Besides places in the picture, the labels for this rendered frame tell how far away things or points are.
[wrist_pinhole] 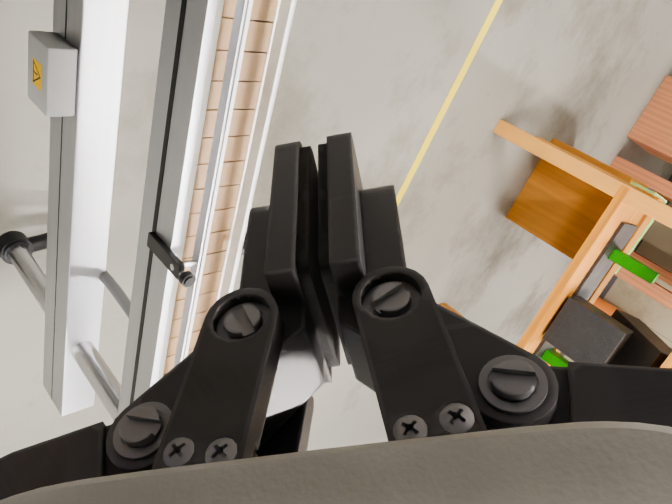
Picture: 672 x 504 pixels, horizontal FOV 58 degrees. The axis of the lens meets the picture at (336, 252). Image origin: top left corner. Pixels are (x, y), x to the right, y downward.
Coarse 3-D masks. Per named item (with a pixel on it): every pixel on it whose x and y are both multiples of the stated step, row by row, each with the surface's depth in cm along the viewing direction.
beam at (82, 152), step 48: (96, 0) 98; (96, 48) 102; (96, 96) 107; (96, 144) 112; (48, 192) 123; (96, 192) 117; (48, 240) 129; (96, 240) 123; (48, 288) 134; (96, 288) 130; (48, 336) 140; (96, 336) 138; (48, 384) 147
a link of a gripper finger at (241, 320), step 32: (256, 288) 10; (224, 320) 10; (256, 320) 9; (224, 352) 9; (256, 352) 9; (192, 384) 9; (224, 384) 9; (256, 384) 9; (192, 416) 8; (224, 416) 8; (256, 416) 8; (160, 448) 8; (192, 448) 8; (224, 448) 8; (256, 448) 8; (288, 448) 10
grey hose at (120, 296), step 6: (102, 276) 128; (108, 276) 128; (102, 282) 128; (108, 282) 127; (114, 282) 127; (108, 288) 126; (114, 288) 125; (120, 288) 126; (114, 294) 125; (120, 294) 124; (120, 300) 123; (126, 300) 123; (120, 306) 123; (126, 306) 122; (126, 312) 122
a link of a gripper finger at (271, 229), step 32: (288, 160) 12; (288, 192) 11; (256, 224) 12; (288, 224) 11; (256, 256) 11; (288, 256) 10; (288, 288) 10; (320, 288) 11; (288, 320) 10; (320, 320) 11; (192, 352) 10; (288, 352) 10; (320, 352) 11; (160, 384) 10; (288, 384) 10; (320, 384) 11; (128, 416) 9; (160, 416) 9; (288, 416) 10; (128, 448) 9
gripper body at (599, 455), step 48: (480, 432) 7; (528, 432) 7; (576, 432) 6; (624, 432) 6; (96, 480) 7; (144, 480) 7; (192, 480) 7; (240, 480) 7; (288, 480) 7; (336, 480) 7; (384, 480) 6; (432, 480) 6; (480, 480) 6; (528, 480) 6; (576, 480) 6; (624, 480) 6
